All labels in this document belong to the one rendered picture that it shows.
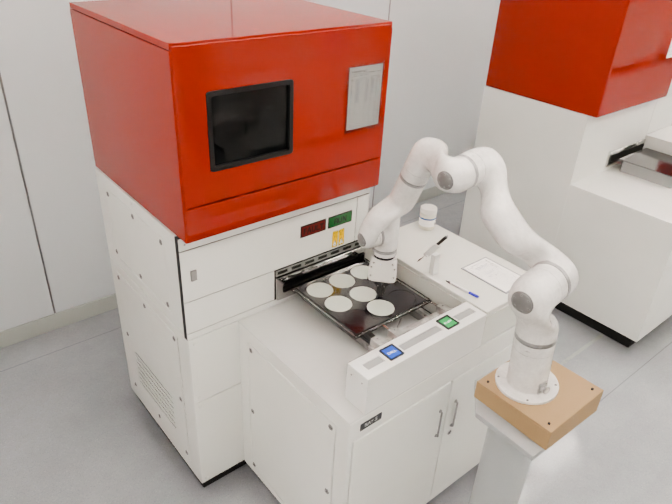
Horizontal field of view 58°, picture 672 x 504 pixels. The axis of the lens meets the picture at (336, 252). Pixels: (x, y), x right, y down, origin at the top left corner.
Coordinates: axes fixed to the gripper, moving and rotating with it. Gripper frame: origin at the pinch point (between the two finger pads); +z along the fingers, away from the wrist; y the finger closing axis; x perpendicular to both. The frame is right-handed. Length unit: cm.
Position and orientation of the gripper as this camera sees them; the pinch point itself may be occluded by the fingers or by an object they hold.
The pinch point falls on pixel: (380, 290)
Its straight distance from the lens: 221.9
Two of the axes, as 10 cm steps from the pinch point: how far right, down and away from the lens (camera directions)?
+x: 1.5, -4.9, 8.6
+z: -0.5, 8.6, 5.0
